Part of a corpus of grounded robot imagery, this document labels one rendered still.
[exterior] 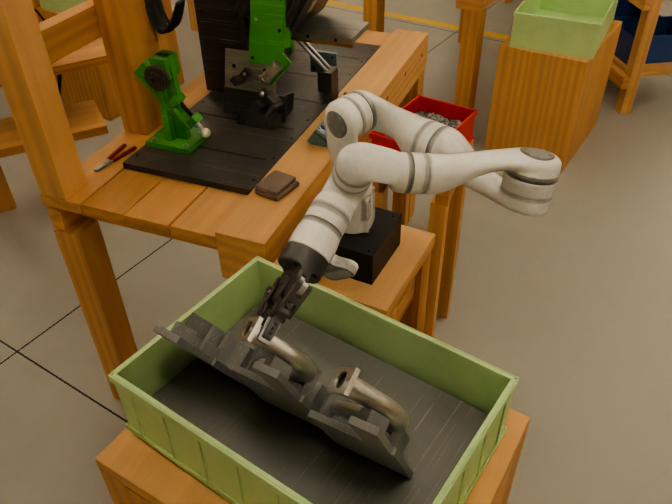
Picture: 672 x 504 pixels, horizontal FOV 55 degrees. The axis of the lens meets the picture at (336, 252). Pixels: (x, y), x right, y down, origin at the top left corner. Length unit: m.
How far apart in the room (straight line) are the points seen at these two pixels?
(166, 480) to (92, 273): 0.92
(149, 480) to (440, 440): 0.54
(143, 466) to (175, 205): 0.74
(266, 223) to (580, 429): 1.34
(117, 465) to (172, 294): 1.59
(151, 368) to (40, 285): 1.83
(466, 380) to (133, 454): 0.65
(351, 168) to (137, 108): 1.19
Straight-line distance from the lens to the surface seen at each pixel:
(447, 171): 1.10
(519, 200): 1.16
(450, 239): 2.42
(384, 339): 1.32
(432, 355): 1.28
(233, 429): 1.27
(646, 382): 2.66
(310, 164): 1.87
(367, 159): 1.05
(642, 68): 4.36
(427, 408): 1.29
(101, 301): 2.14
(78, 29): 2.02
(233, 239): 1.62
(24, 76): 1.76
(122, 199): 1.86
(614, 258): 3.17
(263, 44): 2.07
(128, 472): 1.34
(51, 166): 1.87
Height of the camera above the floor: 1.86
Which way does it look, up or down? 39 degrees down
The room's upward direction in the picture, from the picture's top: 1 degrees counter-clockwise
